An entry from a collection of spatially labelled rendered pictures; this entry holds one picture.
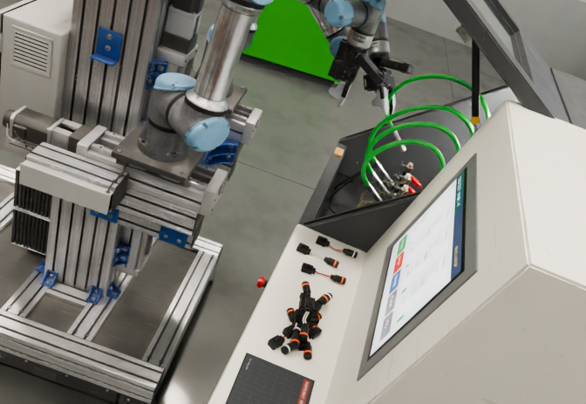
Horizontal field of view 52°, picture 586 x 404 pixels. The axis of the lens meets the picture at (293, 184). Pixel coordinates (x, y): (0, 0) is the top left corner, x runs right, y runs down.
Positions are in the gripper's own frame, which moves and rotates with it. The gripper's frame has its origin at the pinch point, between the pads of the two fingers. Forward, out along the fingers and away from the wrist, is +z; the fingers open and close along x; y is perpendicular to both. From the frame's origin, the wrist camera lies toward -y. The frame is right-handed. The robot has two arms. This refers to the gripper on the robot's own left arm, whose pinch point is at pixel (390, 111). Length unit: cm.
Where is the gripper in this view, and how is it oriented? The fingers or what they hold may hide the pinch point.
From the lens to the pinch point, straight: 206.5
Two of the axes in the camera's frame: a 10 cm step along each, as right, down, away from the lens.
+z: 0.8, 9.9, -1.2
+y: -7.4, 1.4, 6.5
